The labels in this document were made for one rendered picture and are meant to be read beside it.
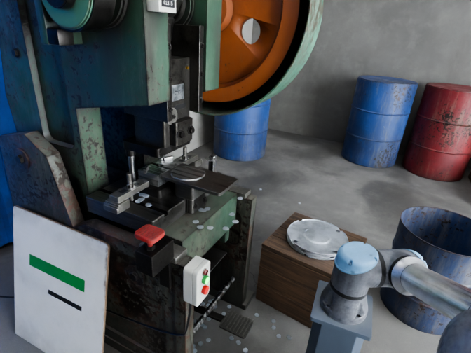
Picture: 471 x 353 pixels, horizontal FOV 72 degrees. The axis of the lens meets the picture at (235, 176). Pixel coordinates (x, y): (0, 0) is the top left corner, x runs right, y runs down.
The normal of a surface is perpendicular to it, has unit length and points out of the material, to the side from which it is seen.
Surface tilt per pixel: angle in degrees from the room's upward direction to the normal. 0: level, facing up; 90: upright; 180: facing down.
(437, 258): 92
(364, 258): 7
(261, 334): 0
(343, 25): 90
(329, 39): 90
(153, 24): 90
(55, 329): 78
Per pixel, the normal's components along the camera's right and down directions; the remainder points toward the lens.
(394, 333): 0.07, -0.91
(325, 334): -0.37, 0.37
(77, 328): -0.41, 0.16
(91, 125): 0.89, 0.24
